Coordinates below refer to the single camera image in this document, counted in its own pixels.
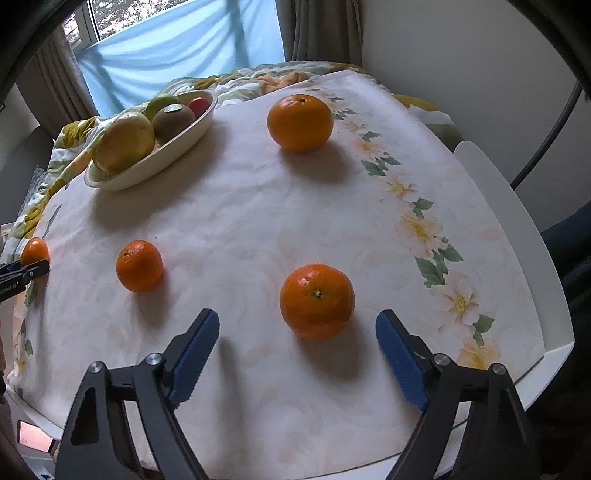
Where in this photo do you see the cream ceramic bowl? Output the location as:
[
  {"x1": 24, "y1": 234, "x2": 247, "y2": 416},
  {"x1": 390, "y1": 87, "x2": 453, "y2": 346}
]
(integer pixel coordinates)
[{"x1": 84, "y1": 89, "x2": 218, "y2": 191}]

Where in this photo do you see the white floral tablecloth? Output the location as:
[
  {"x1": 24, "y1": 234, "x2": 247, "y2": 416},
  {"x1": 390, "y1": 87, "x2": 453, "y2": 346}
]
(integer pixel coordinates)
[{"x1": 7, "y1": 71, "x2": 548, "y2": 467}]

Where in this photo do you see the small mandarin orange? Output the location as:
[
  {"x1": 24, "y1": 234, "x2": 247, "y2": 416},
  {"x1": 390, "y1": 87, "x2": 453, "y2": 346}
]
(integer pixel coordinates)
[{"x1": 115, "y1": 239, "x2": 164, "y2": 293}]

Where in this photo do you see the black curved tube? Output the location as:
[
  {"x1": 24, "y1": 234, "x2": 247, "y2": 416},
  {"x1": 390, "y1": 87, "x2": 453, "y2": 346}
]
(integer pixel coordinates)
[{"x1": 510, "y1": 80, "x2": 583, "y2": 190}]

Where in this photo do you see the brownish yellow apple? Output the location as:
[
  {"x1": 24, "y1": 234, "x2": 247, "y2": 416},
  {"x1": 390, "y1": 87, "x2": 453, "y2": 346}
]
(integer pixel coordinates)
[{"x1": 92, "y1": 112, "x2": 156, "y2": 175}]

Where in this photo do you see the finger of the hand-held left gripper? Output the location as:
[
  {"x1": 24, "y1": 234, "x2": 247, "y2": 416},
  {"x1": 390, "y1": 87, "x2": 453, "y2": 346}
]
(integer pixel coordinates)
[{"x1": 0, "y1": 259, "x2": 51, "y2": 302}]

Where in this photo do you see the grey patterned pillow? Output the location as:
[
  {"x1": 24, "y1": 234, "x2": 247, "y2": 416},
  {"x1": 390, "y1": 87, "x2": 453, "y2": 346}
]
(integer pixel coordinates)
[{"x1": 25, "y1": 166, "x2": 58, "y2": 208}]

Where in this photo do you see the window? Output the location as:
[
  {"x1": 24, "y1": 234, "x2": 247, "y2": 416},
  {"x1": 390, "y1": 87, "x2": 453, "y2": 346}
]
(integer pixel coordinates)
[{"x1": 62, "y1": 0, "x2": 153, "y2": 51}]

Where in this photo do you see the green yellow floral blanket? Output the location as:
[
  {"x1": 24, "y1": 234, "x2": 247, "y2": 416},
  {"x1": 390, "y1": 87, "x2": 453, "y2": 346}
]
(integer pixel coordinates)
[{"x1": 4, "y1": 60, "x2": 462, "y2": 259}]

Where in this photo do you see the medium orange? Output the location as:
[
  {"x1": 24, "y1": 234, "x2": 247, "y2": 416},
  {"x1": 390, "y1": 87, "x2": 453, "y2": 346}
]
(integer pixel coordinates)
[{"x1": 20, "y1": 237, "x2": 51, "y2": 268}]

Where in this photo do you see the grey headboard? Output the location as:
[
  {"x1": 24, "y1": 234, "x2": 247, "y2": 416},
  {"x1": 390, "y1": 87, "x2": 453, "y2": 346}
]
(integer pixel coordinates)
[{"x1": 0, "y1": 83, "x2": 56, "y2": 232}]

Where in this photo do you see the grey curtain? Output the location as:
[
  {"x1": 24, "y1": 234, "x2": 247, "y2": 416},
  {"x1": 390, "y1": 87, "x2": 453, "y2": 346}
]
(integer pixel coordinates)
[
  {"x1": 18, "y1": 32, "x2": 100, "y2": 134},
  {"x1": 276, "y1": 0, "x2": 365, "y2": 65}
]

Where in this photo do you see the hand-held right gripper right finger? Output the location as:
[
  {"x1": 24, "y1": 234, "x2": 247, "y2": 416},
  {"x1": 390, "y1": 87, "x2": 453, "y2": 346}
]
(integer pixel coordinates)
[{"x1": 375, "y1": 309, "x2": 541, "y2": 480}]

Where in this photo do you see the cardboard box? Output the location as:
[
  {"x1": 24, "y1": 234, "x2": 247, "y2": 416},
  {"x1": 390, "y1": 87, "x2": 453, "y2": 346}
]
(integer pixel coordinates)
[{"x1": 16, "y1": 418, "x2": 61, "y2": 453}]

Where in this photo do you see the peach cloth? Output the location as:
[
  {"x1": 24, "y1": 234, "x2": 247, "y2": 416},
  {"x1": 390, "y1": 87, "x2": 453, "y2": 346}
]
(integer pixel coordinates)
[{"x1": 256, "y1": 71, "x2": 310, "y2": 95}]

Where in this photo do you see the large orange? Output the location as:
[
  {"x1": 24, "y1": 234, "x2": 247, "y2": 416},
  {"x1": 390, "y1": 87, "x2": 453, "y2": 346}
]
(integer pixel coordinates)
[{"x1": 267, "y1": 93, "x2": 334, "y2": 153}]

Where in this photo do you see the kiwi with green sticker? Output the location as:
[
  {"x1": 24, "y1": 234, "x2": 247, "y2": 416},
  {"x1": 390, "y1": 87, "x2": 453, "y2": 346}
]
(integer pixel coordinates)
[{"x1": 151, "y1": 104, "x2": 197, "y2": 144}]

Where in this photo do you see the light blue window cloth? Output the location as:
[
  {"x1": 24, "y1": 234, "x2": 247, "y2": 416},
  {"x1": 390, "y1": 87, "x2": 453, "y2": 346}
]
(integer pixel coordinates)
[{"x1": 76, "y1": 0, "x2": 287, "y2": 118}]

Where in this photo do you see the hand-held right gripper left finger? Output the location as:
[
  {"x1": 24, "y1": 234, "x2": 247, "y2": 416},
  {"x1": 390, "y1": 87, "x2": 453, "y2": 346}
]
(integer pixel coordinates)
[{"x1": 54, "y1": 308, "x2": 221, "y2": 480}]

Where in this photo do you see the green apple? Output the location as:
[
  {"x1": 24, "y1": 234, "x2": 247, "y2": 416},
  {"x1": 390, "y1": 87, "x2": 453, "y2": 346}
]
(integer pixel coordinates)
[{"x1": 145, "y1": 95, "x2": 182, "y2": 121}]

